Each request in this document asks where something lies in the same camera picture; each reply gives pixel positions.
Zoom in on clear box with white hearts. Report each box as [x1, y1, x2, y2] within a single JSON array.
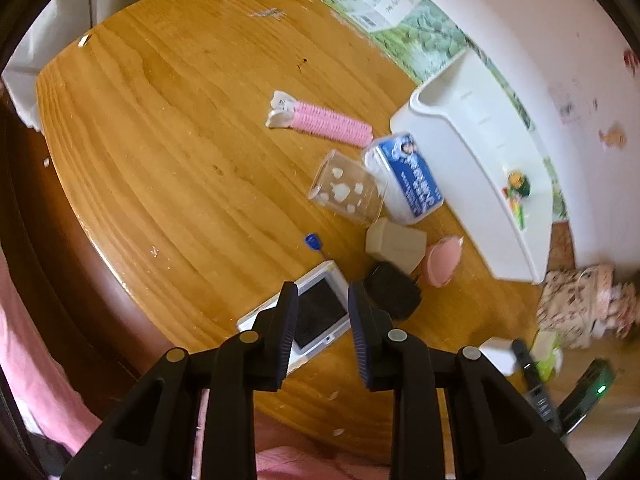
[[307, 149, 388, 225]]

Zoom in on black rounded case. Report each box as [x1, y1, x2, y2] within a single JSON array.
[[362, 261, 423, 321]]

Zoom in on green tissue pack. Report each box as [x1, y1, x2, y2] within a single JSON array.
[[530, 332, 566, 381]]

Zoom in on yellow duck wall sticker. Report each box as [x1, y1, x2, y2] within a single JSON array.
[[600, 122, 628, 148]]

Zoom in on green bottle with gold cap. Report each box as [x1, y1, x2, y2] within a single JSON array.
[[505, 170, 532, 196]]

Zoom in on green grape print panel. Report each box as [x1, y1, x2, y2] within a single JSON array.
[[290, 0, 571, 221]]

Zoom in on brown-haired rag doll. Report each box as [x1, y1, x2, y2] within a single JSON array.
[[595, 280, 640, 338]]

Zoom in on pink hair roller clip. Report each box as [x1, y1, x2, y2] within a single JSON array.
[[265, 91, 373, 147]]

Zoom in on white lace curtain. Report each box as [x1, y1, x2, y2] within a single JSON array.
[[2, 0, 96, 133]]

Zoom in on white plastic bin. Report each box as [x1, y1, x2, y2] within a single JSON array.
[[390, 52, 553, 283]]

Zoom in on blue labelled plastic box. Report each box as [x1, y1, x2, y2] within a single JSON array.
[[362, 132, 445, 225]]

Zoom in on patterned fabric bag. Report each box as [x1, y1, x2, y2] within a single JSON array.
[[537, 265, 616, 348]]

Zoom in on white digital camera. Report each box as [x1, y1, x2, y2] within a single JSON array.
[[237, 234, 351, 363]]

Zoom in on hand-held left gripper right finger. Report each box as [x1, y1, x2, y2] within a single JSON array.
[[347, 280, 586, 480]]

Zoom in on colourful puzzle cube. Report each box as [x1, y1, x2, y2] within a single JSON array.
[[502, 187, 528, 231]]

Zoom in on white box with barcode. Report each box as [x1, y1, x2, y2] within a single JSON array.
[[345, 0, 426, 31]]

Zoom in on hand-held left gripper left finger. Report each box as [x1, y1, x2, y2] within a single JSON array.
[[60, 281, 299, 480]]

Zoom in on white square box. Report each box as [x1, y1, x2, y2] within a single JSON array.
[[477, 337, 516, 377]]

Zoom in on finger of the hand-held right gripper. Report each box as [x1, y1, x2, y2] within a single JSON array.
[[512, 339, 562, 433]]

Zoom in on pink pear-shaped case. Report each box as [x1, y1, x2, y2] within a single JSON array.
[[424, 236, 465, 288]]

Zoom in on pink paper wall note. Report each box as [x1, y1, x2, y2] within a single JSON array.
[[550, 80, 601, 126]]

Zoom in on beige angular box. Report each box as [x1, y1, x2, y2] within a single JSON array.
[[365, 217, 427, 273]]

